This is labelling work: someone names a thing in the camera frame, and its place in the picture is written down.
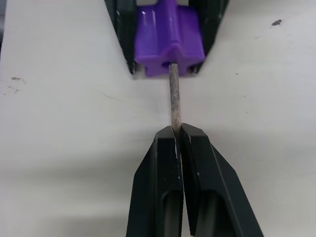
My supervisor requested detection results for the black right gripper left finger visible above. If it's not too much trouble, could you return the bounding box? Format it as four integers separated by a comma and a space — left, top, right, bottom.
125, 125, 184, 237

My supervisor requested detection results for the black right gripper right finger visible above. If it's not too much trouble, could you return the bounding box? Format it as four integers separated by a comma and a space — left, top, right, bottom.
181, 122, 264, 237

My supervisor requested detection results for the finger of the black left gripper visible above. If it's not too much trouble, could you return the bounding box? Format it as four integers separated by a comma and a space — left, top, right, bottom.
189, 0, 229, 74
105, 0, 138, 75

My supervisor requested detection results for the purple star-shaped block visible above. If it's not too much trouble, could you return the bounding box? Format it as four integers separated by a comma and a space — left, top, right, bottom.
134, 0, 206, 78

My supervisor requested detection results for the grey stiff lace tip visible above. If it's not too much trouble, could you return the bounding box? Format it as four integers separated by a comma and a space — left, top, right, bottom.
167, 62, 184, 139

